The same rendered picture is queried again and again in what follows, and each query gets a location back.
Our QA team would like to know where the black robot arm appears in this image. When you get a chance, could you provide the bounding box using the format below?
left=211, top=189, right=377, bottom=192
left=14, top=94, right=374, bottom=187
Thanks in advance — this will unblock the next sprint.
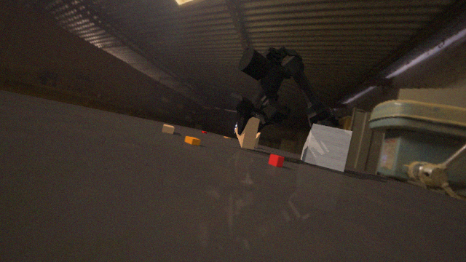
left=238, top=47, right=339, bottom=128

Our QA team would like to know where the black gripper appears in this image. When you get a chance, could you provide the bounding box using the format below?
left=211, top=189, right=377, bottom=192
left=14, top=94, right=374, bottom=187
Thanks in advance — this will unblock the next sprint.
left=227, top=83, right=279, bottom=135

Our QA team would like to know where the small red cube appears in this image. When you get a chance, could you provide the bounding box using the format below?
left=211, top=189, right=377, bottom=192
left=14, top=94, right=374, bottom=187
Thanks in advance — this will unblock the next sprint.
left=269, top=154, right=284, bottom=167

